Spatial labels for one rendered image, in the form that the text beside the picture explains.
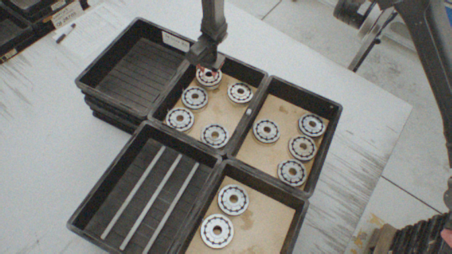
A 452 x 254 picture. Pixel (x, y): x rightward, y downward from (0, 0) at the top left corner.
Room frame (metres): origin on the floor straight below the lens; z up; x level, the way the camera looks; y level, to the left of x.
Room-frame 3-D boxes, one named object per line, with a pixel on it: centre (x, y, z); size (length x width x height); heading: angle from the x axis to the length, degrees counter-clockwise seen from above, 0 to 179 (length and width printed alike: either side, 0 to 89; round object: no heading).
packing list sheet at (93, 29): (1.07, 0.74, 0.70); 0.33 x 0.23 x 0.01; 154
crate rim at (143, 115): (0.74, 0.36, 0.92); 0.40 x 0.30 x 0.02; 163
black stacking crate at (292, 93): (0.57, -0.21, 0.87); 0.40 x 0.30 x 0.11; 163
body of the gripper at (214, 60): (0.78, 0.11, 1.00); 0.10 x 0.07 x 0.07; 73
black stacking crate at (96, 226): (0.27, 0.19, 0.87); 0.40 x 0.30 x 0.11; 163
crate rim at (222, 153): (0.65, 0.08, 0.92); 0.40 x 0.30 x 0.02; 163
